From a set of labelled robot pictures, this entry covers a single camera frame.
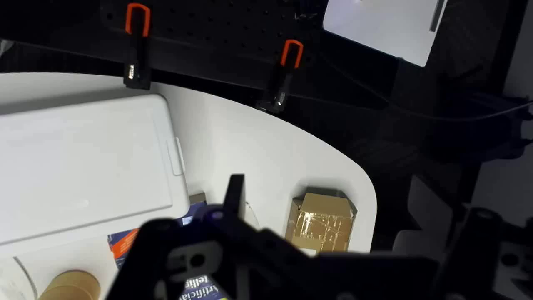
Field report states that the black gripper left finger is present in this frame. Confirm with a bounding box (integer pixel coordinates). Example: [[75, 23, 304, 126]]
[[110, 218, 223, 300]]

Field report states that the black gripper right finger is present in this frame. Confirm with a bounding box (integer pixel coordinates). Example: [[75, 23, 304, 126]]
[[223, 173, 244, 218]]

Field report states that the beige bottle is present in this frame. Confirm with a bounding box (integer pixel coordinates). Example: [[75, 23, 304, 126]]
[[38, 269, 101, 300]]

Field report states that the white plastic lid board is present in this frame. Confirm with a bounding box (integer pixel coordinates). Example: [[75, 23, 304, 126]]
[[0, 94, 186, 246]]

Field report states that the blue book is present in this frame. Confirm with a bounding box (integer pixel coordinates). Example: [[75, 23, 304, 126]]
[[106, 201, 229, 300]]

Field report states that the right orange black clamp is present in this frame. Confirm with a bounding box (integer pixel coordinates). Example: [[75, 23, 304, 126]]
[[256, 38, 304, 113]]

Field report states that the orange black clamp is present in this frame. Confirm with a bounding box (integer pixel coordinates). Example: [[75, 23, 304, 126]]
[[256, 38, 304, 113], [123, 1, 151, 89]]

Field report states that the left orange black clamp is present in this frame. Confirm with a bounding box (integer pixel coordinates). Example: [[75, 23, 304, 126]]
[[123, 1, 151, 89]]

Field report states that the white panel on floor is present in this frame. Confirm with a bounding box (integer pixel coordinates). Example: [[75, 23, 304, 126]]
[[323, 0, 448, 66]]

